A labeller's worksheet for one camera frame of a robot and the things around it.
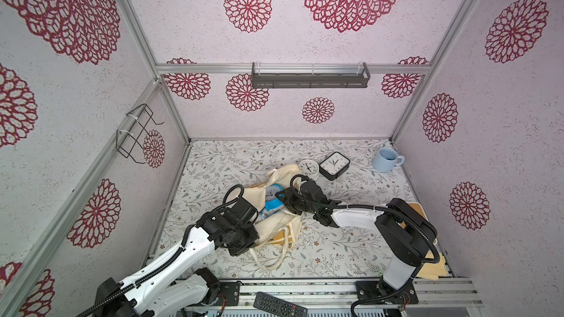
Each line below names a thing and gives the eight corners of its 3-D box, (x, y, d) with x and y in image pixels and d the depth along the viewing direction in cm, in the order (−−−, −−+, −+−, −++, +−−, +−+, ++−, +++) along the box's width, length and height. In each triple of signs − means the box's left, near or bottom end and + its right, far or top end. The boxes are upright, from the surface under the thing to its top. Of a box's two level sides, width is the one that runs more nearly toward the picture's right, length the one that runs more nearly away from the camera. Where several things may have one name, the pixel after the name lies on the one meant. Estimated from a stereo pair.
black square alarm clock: (333, 183, 105) (334, 179, 102) (315, 169, 110) (316, 165, 108) (351, 167, 111) (353, 163, 109) (334, 154, 117) (335, 150, 114)
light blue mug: (375, 172, 109) (381, 162, 103) (370, 157, 116) (375, 147, 109) (400, 172, 109) (408, 162, 103) (394, 157, 116) (401, 147, 109)
